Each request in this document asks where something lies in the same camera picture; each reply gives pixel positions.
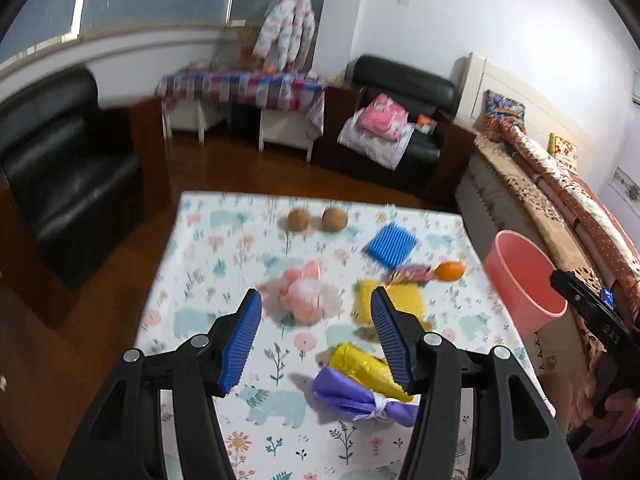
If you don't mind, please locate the white printed blanket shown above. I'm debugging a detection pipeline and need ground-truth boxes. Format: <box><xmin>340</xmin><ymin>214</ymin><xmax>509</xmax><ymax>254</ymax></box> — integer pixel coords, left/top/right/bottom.
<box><xmin>337</xmin><ymin>110</ymin><xmax>416</xmax><ymax>171</ymax></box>

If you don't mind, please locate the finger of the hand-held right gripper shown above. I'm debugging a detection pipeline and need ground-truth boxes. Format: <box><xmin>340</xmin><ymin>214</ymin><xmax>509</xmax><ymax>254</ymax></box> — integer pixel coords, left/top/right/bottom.
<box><xmin>550</xmin><ymin>269</ymin><xmax>620</xmax><ymax>332</ymax></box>

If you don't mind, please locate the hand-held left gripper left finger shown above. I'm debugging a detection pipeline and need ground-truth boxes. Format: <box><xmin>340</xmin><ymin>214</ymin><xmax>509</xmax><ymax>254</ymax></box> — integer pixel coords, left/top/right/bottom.
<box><xmin>57</xmin><ymin>289</ymin><xmax>263</xmax><ymax>480</ymax></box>

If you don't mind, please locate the pink plastic bucket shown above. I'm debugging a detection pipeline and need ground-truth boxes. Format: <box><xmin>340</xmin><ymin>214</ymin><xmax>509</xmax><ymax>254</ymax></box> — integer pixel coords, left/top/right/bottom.
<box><xmin>482</xmin><ymin>230</ymin><xmax>568</xmax><ymax>336</ymax></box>

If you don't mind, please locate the person's right hand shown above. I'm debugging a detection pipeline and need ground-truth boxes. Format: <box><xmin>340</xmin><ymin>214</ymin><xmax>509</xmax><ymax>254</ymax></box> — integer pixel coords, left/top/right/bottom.
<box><xmin>602</xmin><ymin>389</ymin><xmax>640</xmax><ymax>418</ymax></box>

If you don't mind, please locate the yellow floral pillow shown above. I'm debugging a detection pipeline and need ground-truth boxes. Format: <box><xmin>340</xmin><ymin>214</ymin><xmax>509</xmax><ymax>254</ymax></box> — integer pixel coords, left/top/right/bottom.
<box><xmin>547</xmin><ymin>132</ymin><xmax>578</xmax><ymax>173</ymax></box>

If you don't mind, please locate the white side table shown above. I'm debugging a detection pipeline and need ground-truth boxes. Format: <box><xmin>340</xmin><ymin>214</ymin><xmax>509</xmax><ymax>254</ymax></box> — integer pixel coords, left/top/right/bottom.
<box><xmin>162</xmin><ymin>100</ymin><xmax>316</xmax><ymax>162</ymax></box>

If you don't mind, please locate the brown leaf pattern blanket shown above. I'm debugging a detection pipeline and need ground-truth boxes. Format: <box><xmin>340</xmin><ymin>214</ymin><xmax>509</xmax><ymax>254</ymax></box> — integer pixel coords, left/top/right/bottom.
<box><xmin>457</xmin><ymin>135</ymin><xmax>640</xmax><ymax>431</ymax></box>

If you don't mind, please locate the blue foam net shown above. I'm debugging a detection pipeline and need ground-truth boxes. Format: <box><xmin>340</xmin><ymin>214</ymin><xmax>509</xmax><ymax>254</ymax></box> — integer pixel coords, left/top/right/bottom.
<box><xmin>362</xmin><ymin>222</ymin><xmax>418</xmax><ymax>267</ymax></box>

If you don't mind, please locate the yellow foil wrapper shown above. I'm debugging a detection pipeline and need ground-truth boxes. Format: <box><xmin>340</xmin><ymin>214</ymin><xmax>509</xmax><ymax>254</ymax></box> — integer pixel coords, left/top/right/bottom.
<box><xmin>327</xmin><ymin>342</ymin><xmax>416</xmax><ymax>403</ymax></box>

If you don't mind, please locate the white framed bed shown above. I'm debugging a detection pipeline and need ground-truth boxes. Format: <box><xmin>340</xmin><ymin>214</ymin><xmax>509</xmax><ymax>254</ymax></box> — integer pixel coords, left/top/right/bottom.
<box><xmin>452</xmin><ymin>51</ymin><xmax>640</xmax><ymax>436</ymax></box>

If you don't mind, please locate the orange dotted quilt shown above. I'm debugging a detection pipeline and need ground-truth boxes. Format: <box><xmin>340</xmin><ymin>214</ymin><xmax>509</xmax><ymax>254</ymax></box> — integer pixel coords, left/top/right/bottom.
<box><xmin>487</xmin><ymin>120</ymin><xmax>640</xmax><ymax>291</ymax></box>

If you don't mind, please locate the plaid table cloth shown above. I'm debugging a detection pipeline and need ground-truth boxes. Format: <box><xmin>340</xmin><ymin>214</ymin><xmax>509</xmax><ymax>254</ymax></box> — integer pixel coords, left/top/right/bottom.
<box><xmin>155</xmin><ymin>70</ymin><xmax>326</xmax><ymax>141</ymax></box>

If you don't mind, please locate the black leather armchair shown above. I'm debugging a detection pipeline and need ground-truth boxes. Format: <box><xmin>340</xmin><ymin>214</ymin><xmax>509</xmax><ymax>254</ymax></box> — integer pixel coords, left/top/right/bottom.
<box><xmin>345</xmin><ymin>55</ymin><xmax>476</xmax><ymax>201</ymax></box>
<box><xmin>0</xmin><ymin>67</ymin><xmax>151</xmax><ymax>311</ymax></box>

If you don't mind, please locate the floral printed tablecloth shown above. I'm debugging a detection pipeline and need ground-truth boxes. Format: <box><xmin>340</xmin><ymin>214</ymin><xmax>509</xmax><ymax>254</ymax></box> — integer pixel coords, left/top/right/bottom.
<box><xmin>135</xmin><ymin>191</ymin><xmax>556</xmax><ymax>480</ymax></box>

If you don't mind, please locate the colourful patterned pillow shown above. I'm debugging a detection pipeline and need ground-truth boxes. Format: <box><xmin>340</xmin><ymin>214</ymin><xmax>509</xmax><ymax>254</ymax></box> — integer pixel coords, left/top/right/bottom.
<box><xmin>484</xmin><ymin>89</ymin><xmax>527</xmax><ymax>133</ymax></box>

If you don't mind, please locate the yellow foam net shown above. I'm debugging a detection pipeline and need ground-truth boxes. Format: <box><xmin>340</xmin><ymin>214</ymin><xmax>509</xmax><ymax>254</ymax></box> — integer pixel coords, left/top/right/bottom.
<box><xmin>352</xmin><ymin>280</ymin><xmax>428</xmax><ymax>328</ymax></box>

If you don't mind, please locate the purple wrapper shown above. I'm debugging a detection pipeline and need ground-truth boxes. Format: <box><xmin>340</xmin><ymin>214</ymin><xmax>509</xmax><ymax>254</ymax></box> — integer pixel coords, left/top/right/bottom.
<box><xmin>310</xmin><ymin>366</ymin><xmax>418</xmax><ymax>427</ymax></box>

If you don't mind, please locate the white wardrobe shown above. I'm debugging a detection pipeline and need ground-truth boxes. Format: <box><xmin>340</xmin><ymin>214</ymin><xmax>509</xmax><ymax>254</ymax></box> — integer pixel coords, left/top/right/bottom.
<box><xmin>602</xmin><ymin>157</ymin><xmax>640</xmax><ymax>226</ymax></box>

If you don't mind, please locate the white patterned puffer jacket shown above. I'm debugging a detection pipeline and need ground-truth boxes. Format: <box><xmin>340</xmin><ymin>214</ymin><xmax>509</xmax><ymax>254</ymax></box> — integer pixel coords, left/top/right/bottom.
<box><xmin>252</xmin><ymin>0</ymin><xmax>317</xmax><ymax>72</ymax></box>

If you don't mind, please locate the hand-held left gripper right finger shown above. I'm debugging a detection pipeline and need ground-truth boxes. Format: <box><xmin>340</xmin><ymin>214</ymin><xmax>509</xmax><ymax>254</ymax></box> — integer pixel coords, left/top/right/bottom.
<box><xmin>370</xmin><ymin>286</ymin><xmax>583</xmax><ymax>480</ymax></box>

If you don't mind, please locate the orange fruit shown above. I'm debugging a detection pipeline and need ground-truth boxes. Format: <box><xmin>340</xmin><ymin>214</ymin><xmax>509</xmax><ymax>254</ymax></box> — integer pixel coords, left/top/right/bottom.
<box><xmin>434</xmin><ymin>261</ymin><xmax>465</xmax><ymax>282</ymax></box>

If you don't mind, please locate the colourful candy wrapper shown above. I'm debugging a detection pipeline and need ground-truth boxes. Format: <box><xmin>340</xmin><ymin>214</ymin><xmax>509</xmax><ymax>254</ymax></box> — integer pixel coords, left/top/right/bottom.
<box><xmin>387</xmin><ymin>265</ymin><xmax>436</xmax><ymax>286</ymax></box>

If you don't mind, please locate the pink folded cloth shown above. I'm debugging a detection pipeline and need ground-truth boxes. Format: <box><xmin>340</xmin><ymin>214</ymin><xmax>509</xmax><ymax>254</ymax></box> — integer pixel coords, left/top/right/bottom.
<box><xmin>360</xmin><ymin>94</ymin><xmax>408</xmax><ymax>136</ymax></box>

